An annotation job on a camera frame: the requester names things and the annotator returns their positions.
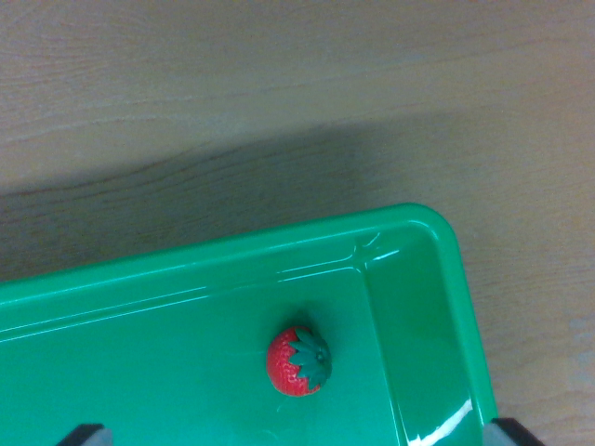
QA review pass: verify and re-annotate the red toy strawberry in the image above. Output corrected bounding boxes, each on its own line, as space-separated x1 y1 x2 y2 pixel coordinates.
265 324 334 398

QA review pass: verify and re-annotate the green plastic bin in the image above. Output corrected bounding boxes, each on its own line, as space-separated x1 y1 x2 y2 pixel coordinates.
0 203 499 446

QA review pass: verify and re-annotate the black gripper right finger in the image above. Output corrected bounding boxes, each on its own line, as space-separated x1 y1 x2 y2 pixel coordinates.
483 417 545 446

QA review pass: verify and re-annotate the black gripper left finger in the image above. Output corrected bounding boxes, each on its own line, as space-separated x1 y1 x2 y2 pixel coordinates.
55 423 114 446

